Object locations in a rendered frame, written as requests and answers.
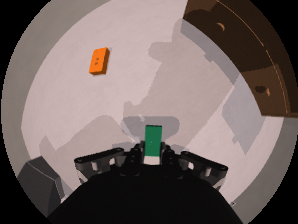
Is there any green rectangular block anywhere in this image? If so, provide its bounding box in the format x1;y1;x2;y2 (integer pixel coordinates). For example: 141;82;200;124
144;125;162;165

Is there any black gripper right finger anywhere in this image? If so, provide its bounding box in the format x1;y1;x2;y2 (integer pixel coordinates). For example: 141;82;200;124
159;142;228;191

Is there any brown wooden chest of drawers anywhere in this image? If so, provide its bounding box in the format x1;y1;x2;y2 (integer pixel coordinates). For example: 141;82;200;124
183;0;298;118

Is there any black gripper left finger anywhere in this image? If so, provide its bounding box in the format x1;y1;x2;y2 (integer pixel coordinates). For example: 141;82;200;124
74;141;145;184

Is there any dark brown drawer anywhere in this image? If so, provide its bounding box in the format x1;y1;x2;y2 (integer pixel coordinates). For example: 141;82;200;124
238;50;287;115
269;42;298;116
223;0;279;45
186;0;263;63

